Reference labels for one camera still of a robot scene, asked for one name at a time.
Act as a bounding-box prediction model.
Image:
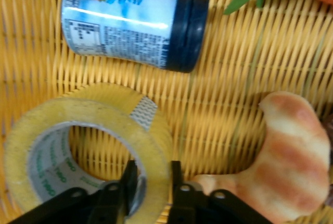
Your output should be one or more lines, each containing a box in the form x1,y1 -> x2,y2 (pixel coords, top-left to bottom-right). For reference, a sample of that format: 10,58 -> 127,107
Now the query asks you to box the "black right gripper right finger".
168,160 -> 274,224

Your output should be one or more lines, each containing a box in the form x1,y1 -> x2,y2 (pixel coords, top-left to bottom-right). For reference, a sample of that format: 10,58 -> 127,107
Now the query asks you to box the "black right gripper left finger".
7,160 -> 138,224

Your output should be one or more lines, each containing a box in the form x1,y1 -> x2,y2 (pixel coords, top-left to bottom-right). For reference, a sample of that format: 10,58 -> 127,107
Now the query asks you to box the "clear packing tape roll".
4,83 -> 174,224

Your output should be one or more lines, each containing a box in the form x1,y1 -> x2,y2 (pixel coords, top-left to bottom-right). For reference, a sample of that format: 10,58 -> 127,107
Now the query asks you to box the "toy croissant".
191,91 -> 332,223

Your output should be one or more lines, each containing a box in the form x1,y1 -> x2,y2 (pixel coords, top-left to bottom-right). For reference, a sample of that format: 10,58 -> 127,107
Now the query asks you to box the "yellow wicker basket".
0,0 -> 333,224

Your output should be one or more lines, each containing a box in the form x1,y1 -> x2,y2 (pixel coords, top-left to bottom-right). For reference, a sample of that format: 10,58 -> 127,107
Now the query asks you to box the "brown toy lion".
320,111 -> 333,206

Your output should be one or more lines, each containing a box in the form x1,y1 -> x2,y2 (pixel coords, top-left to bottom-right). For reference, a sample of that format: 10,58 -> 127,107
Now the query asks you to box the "small jar with blue label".
61,0 -> 210,73

